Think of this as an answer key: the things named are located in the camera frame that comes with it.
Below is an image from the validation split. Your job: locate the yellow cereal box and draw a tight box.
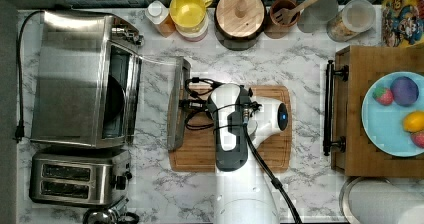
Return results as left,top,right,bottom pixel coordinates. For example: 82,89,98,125
381,0,424,48

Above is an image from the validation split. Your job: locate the silver round bowl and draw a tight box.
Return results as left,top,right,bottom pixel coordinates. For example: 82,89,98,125
339,177,424,224

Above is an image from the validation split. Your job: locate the glass oven door with handle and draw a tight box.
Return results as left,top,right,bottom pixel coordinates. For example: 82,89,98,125
136,56,191,151

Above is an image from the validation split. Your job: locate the wooden tray with black handle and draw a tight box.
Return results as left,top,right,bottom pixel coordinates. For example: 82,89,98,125
323,45,423,178

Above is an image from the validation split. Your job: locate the bamboo cutting board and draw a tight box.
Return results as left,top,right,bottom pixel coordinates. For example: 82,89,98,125
169,85,292,173

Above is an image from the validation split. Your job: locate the clear jar with plastic lid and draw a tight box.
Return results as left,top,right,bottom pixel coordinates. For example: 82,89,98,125
326,0,376,42

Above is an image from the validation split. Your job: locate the dark pan inside oven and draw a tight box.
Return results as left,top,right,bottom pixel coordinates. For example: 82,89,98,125
102,75,125,138

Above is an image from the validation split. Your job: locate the frosted translucent cup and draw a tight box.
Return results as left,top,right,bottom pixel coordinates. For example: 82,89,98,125
297,0,338,33

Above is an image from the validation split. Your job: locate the metal kettle top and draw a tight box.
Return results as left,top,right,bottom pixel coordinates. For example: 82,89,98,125
83,197,140,224

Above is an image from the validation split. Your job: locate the wooden spatula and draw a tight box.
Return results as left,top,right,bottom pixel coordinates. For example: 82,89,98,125
274,0,319,25

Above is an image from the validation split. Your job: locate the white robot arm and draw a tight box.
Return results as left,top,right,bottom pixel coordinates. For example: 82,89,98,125
170,84,292,224

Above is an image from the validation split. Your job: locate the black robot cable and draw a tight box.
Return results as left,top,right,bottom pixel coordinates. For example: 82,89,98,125
184,76,304,224

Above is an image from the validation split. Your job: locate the yellow toy lemon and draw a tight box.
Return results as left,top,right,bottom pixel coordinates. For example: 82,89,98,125
403,111,424,133

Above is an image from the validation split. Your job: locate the purple plush fruit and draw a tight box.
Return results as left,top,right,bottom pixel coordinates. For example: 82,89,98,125
390,76,419,106

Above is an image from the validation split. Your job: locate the red toy fruit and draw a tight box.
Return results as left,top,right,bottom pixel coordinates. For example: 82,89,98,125
410,131,424,148

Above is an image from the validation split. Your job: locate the brown utensil holder cup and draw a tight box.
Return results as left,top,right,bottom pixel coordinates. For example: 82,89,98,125
264,0,300,39

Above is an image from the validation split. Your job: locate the yellow mug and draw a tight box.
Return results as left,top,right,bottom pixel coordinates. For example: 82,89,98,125
169,0,213,33

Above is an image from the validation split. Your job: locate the light blue plate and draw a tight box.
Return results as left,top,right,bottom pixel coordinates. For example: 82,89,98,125
361,72,424,157

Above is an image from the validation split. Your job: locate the black oven power cord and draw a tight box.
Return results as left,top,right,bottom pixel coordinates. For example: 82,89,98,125
13,9,46,143

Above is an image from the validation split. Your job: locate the black canister with wooden lid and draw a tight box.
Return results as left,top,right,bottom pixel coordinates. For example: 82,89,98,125
214,0,267,51

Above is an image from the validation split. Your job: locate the stainless steel two-slot toaster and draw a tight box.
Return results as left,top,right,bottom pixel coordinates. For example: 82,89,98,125
29,148,132,207

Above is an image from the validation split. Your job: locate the stainless steel toaster oven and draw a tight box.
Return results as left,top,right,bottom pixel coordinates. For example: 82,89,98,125
31,11,143,149

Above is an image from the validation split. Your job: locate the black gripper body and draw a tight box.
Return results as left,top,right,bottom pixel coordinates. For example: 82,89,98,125
179,99,208,111

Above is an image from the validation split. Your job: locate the red toy strawberry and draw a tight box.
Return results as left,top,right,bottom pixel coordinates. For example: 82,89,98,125
372,86,394,106

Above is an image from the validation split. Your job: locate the white capped bottle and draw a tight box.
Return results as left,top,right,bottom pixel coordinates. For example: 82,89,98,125
145,0,176,37

